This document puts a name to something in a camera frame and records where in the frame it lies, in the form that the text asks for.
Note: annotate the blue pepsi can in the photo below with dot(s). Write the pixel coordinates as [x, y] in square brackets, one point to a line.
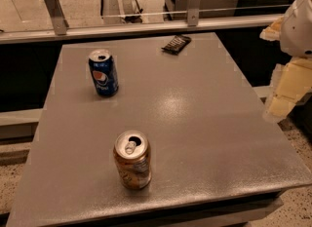
[103, 71]

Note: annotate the horizontal metal rail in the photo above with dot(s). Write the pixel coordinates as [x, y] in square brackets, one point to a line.
[137, 30]

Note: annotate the orange soda can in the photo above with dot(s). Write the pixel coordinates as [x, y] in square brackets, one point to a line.
[132, 156]

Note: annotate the right metal bracket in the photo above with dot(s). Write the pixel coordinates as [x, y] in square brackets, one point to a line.
[193, 8]

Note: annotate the left metal bracket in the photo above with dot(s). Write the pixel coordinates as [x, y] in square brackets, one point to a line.
[59, 23]

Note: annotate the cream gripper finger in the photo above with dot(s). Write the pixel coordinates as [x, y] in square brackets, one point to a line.
[289, 84]
[272, 32]

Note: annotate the metal bracket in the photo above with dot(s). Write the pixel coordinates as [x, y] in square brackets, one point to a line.
[193, 8]
[59, 23]

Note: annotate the grey table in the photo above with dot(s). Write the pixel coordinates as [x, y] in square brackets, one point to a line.
[209, 141]

